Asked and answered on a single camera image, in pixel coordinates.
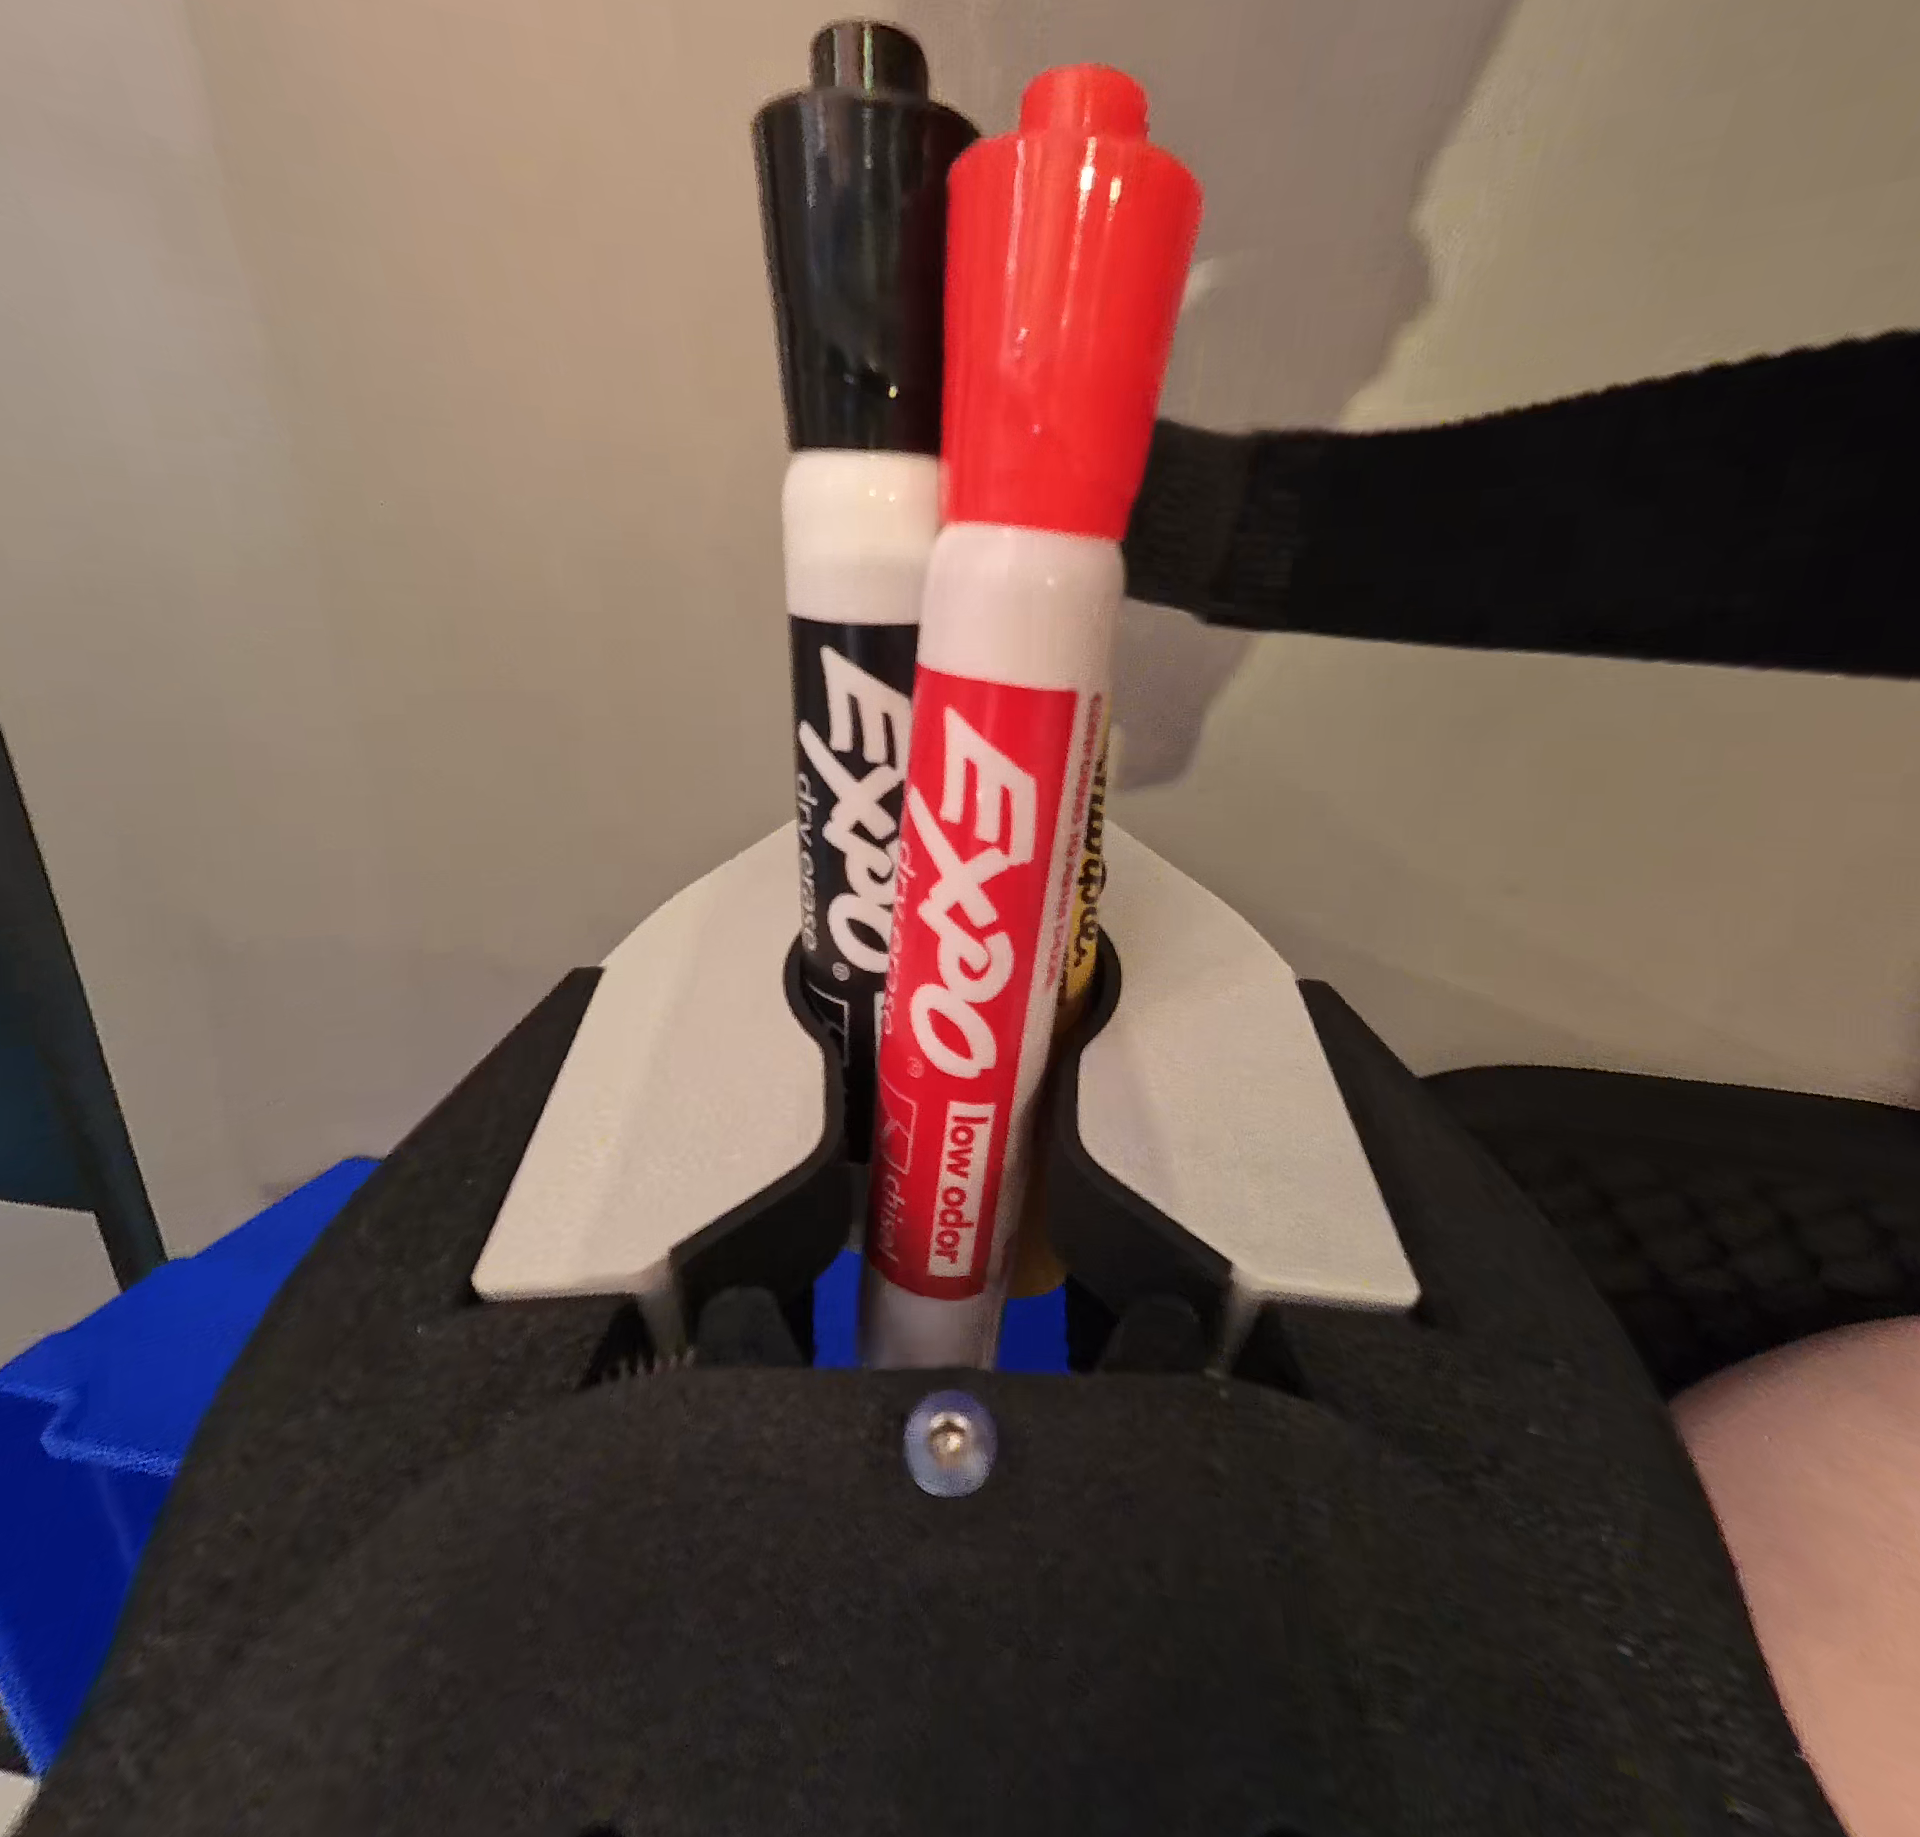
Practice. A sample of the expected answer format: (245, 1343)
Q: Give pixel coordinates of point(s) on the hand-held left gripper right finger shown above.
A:
(1246, 1116)

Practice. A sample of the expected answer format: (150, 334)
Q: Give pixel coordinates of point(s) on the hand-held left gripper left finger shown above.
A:
(645, 1116)

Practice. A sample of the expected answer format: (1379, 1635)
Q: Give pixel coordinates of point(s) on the yellow marker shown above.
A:
(1098, 877)

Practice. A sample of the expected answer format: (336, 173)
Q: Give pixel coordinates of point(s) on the red dry erase marker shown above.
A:
(990, 891)

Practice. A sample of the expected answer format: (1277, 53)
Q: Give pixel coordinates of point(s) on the black dry erase marker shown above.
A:
(855, 291)

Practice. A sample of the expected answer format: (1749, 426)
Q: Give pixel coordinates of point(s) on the person's left forearm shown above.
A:
(1830, 1538)

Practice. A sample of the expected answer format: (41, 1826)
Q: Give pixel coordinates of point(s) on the blue plastic bin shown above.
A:
(121, 1418)

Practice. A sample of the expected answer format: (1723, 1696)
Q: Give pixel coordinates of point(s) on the dark chair frame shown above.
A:
(76, 1043)

